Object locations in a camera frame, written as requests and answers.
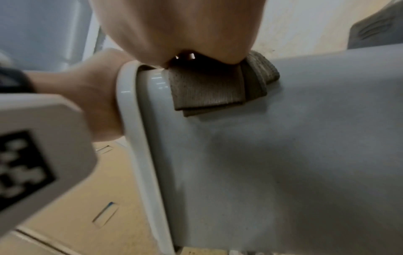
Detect beige cardboard box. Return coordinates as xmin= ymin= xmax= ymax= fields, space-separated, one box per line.
xmin=16 ymin=139 xmax=167 ymax=255
xmin=0 ymin=229 xmax=68 ymax=255

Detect grey-blue cabinet panel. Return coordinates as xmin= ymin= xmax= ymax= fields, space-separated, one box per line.
xmin=0 ymin=0 xmax=106 ymax=73

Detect dark grey ribbed mat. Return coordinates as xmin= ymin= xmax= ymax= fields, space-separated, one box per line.
xmin=346 ymin=0 xmax=403 ymax=50

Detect white wrist camera marker housing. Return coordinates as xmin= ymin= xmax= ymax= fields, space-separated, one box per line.
xmin=0 ymin=93 xmax=98 ymax=226

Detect black wrist strap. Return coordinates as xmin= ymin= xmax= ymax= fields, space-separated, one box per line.
xmin=0 ymin=66 xmax=36 ymax=95

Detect person's left hand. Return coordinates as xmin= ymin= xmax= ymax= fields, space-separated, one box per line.
xmin=28 ymin=48 xmax=136 ymax=143

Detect brown cleaning cloth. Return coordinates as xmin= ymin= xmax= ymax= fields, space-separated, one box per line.
xmin=167 ymin=50 xmax=281 ymax=118

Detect white plastic tub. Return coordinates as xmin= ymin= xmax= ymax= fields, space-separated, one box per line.
xmin=115 ymin=46 xmax=403 ymax=255

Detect person's right hand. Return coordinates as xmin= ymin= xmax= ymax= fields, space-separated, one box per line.
xmin=89 ymin=0 xmax=267 ymax=69

